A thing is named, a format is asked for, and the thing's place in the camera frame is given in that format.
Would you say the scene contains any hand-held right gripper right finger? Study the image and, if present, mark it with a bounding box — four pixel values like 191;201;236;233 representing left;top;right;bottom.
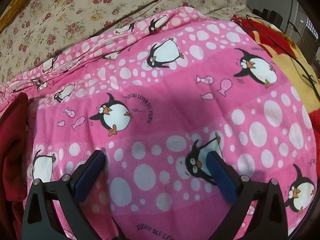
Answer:
205;151;289;240

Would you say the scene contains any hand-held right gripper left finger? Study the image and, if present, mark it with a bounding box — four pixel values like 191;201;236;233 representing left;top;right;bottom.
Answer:
22;150;107;240

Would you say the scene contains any dark red garment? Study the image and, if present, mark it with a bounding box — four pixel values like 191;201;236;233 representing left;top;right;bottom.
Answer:
0;92;29;240

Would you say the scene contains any pink penguin print blanket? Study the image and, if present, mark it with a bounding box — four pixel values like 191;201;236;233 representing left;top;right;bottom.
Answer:
0;7;316;240

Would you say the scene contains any red and yellow blanket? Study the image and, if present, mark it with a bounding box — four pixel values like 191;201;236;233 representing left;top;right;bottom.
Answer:
231;14;320;130

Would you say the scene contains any floral bedsheet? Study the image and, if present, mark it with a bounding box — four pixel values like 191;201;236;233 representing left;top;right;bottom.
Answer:
0;0;250;85

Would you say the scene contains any dark furniture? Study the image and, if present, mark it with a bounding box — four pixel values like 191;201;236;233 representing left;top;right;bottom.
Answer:
252;8;284;30

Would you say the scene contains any orange yellow cloth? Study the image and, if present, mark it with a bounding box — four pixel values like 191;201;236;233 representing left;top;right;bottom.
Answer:
0;0;35;27

